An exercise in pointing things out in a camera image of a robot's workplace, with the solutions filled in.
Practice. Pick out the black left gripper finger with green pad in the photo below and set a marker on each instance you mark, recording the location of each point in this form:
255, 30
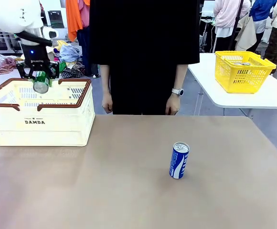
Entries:
21, 70
54, 70

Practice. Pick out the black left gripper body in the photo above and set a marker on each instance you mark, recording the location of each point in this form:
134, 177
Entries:
35, 56

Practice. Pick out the green drink can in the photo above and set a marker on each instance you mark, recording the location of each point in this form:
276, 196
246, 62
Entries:
41, 83

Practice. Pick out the blue drink can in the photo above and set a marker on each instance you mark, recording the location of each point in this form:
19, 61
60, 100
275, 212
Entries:
179, 162

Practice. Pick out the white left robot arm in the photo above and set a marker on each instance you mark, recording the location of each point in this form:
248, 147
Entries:
9, 14

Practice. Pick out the person's right forearm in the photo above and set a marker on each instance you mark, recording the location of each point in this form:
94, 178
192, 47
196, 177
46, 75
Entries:
105, 78

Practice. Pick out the person's left forearm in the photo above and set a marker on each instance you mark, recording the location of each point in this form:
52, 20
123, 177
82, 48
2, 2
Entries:
180, 76

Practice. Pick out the cream plastic shopping basket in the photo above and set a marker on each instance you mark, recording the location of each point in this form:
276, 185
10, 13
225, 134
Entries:
40, 133

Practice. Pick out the yellow plastic basket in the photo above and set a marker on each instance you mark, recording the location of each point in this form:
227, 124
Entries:
243, 78

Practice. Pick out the person's right hand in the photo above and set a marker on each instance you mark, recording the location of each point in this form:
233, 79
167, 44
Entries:
107, 103

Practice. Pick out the person's left hand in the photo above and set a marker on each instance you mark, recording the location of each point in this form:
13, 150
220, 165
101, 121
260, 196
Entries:
173, 105

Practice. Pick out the green cloth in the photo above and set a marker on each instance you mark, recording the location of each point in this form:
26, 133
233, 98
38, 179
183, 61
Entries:
62, 66

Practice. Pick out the red patterned cloth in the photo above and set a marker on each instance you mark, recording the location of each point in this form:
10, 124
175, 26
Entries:
6, 66

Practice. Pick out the checkered cloth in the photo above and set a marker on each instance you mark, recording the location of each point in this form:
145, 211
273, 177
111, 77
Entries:
71, 74

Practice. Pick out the light blue cloth heap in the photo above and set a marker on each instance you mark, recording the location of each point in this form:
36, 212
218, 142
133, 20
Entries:
69, 53

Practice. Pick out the white crumpled cloth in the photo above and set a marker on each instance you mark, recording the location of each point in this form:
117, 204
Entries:
2, 58

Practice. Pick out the yellow cloth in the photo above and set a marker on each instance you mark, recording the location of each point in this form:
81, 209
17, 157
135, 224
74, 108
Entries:
61, 44

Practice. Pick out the grey metal workbench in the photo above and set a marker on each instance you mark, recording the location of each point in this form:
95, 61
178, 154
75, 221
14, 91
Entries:
2, 50

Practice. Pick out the dark square box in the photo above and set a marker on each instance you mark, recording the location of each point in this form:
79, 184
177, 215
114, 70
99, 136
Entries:
55, 20

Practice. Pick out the person in orange pink top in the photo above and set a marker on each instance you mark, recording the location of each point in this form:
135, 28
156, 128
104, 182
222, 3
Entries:
71, 19

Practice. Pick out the person's black shirt torso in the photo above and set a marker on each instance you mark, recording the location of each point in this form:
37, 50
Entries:
143, 47

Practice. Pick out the white wrist watch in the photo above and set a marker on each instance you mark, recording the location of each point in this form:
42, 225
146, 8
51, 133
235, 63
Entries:
178, 91

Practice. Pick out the person in pink hoodie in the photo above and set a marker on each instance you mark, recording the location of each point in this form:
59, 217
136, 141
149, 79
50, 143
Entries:
226, 12

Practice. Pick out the silver topped can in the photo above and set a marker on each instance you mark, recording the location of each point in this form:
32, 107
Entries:
246, 64
238, 64

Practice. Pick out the black slanted pole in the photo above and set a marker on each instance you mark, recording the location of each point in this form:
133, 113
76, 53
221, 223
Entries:
239, 14

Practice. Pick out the beige hanging jacket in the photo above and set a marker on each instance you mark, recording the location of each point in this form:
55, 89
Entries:
247, 35

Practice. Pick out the person in blue jacket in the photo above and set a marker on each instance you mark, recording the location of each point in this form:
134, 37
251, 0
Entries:
260, 9

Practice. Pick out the white side table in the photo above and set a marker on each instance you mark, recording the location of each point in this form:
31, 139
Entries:
267, 97

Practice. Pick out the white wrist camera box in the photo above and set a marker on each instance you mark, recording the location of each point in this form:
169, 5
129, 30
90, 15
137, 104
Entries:
50, 32

